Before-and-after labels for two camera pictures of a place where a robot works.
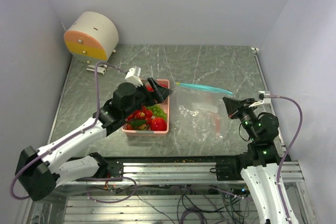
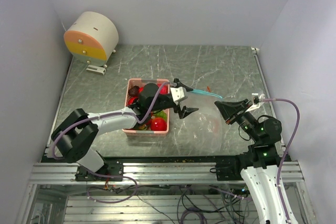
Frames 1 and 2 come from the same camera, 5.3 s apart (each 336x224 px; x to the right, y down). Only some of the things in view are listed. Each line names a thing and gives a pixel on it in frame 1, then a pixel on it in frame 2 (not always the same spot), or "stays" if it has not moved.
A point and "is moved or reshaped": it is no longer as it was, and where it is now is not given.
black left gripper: x=157 y=95 to x=185 y=112
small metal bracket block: x=91 y=68 stays
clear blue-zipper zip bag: x=201 y=116 is moved or reshaped
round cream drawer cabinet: x=92 y=36 stays
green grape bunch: x=158 y=110 stays
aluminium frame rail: x=176 y=173 stays
